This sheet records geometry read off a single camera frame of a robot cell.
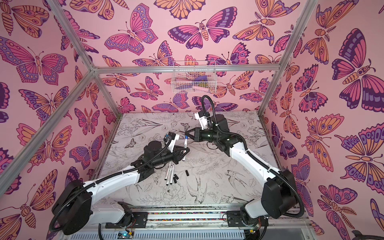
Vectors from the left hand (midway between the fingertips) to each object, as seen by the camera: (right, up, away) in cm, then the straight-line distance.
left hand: (189, 148), depth 75 cm
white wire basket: (+2, +43, +21) cm, 48 cm away
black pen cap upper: (-2, -17, +15) cm, 22 cm away
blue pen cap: (-2, +6, -1) cm, 6 cm away
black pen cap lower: (-9, -20, +12) cm, 25 cm away
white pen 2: (-9, -7, -4) cm, 12 cm away
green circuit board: (-31, -42, -3) cm, 52 cm away
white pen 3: (-13, -18, +13) cm, 25 cm away
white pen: (-2, -1, 0) cm, 3 cm away
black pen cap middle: (-8, -18, +13) cm, 24 cm away
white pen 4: (-11, -20, +10) cm, 25 cm away
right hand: (-2, +9, -1) cm, 9 cm away
